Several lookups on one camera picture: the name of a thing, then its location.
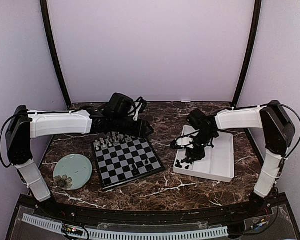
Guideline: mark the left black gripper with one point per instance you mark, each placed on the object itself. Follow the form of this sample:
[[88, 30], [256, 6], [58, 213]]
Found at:
[[142, 128]]

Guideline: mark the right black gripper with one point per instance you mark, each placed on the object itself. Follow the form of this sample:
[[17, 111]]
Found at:
[[198, 155]]

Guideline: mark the white plastic tray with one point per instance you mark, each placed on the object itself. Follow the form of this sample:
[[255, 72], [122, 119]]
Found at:
[[218, 164]]

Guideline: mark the black and white chessboard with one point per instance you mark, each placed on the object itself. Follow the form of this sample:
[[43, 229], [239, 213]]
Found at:
[[114, 163]]

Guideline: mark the black chess pawn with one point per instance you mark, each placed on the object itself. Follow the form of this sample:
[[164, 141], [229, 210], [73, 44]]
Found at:
[[134, 169]]

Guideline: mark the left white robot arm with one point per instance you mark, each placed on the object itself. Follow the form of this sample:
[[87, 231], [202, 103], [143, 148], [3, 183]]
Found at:
[[24, 125]]

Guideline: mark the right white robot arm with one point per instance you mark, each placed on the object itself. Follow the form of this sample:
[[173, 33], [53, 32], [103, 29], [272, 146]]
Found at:
[[272, 118]]

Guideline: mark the black chess pieces pile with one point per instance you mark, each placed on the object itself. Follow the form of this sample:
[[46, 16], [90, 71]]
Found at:
[[183, 164]]

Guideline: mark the green floral ceramic plate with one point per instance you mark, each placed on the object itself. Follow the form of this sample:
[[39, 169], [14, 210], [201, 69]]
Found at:
[[72, 172]]

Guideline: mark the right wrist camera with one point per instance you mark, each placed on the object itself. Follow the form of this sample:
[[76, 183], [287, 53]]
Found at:
[[196, 118]]

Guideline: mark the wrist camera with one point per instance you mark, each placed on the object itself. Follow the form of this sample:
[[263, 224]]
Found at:
[[196, 118], [121, 106]]

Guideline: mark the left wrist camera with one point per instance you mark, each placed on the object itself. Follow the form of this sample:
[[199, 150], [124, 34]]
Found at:
[[121, 106]]

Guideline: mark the black front rail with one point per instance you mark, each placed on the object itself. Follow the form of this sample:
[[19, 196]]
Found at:
[[223, 215]]

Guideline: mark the white slotted cable duct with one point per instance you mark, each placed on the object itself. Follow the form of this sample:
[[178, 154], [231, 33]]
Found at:
[[107, 231]]

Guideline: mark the left black frame post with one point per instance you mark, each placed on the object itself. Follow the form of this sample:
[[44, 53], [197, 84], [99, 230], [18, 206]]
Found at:
[[53, 51]]

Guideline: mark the black frame post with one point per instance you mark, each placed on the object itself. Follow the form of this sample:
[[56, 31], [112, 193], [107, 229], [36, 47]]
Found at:
[[248, 52], [53, 51]]

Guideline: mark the right black frame post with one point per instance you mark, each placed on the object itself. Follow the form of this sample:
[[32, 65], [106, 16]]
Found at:
[[248, 52]]

